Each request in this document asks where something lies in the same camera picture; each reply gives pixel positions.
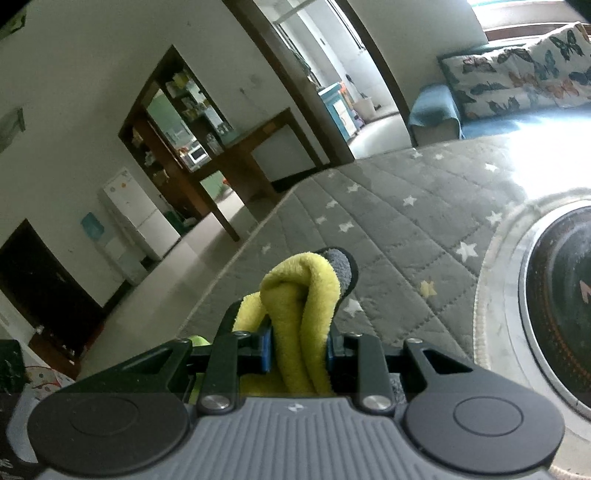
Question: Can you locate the green plastic bottle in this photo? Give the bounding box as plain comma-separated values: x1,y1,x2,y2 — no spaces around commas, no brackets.
188,335,211,405

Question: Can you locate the yellow and grey microfibre cloth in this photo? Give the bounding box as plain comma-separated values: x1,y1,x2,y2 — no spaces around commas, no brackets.
232,247,359,397

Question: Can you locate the white refrigerator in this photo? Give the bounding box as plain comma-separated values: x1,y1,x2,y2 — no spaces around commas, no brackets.
99,168,180,261

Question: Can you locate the grey star quilted table cover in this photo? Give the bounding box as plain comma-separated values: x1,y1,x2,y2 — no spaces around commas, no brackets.
177,135,591,480

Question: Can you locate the round black induction cooktop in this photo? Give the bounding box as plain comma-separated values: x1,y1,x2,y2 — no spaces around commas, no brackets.
519,206,590,415

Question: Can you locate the white microwave oven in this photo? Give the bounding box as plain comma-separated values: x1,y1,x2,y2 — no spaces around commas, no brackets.
187,146,211,169

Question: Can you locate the dark wooden table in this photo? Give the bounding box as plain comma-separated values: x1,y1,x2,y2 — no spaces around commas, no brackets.
188,108,325,242

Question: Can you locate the dark wooden shelf cabinet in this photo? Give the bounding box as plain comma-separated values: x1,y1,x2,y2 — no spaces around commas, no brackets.
118,46,235,232

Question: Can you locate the blue white cabinet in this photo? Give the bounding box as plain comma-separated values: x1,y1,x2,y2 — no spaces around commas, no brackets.
318,83,358,143

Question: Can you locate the white bucket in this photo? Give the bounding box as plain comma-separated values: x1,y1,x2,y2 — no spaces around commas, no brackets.
353,98,376,122

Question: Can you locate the blue sofa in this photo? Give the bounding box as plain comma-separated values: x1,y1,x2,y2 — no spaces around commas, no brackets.
409,41,590,145

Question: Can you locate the butterfly print pillow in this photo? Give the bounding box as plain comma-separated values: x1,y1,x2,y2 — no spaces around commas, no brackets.
440,22,590,120

